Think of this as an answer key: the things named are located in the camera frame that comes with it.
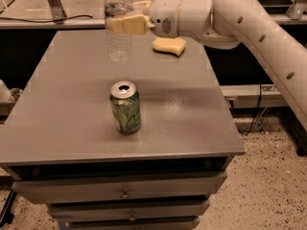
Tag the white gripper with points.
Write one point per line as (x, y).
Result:
(164, 16)

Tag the clear plastic water bottle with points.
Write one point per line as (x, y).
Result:
(118, 44)

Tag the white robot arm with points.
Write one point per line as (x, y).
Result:
(225, 24)

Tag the green soda can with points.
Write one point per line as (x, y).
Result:
(125, 104)

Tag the yellow sponge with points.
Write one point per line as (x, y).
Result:
(169, 45)

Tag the grey drawer cabinet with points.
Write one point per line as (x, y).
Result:
(62, 148)

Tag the white object at left edge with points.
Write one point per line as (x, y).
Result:
(5, 93)

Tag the metal frame rail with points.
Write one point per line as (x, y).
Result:
(69, 14)

